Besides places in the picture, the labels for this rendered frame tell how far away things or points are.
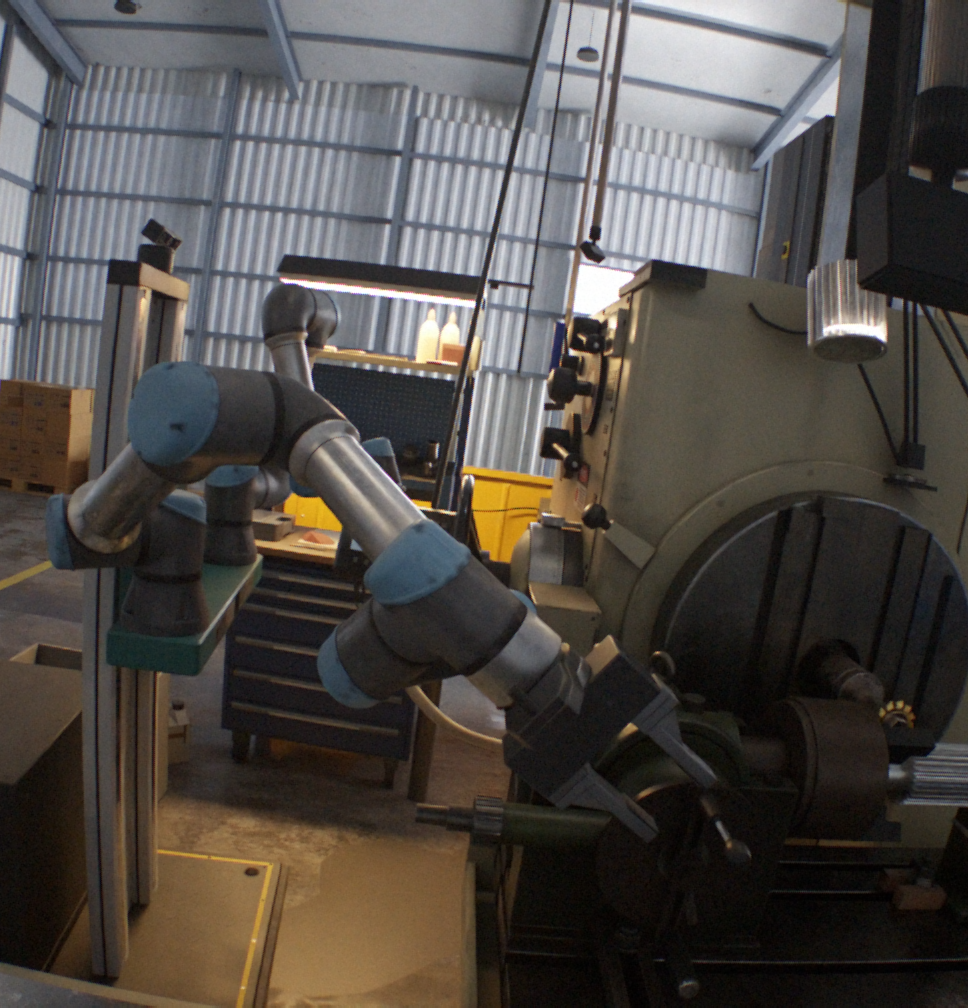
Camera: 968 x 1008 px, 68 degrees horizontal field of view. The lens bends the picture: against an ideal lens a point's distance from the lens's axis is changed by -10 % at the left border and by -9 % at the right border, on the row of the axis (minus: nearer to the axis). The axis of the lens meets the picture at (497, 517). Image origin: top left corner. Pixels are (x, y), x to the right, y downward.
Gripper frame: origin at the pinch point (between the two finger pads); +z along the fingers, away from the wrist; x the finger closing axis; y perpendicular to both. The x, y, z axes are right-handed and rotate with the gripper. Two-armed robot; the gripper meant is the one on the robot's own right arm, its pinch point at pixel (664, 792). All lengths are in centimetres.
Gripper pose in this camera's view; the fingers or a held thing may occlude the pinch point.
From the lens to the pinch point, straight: 70.8
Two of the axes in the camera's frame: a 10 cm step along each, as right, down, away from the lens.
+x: -7.0, 7.1, 0.9
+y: -0.4, -1.6, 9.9
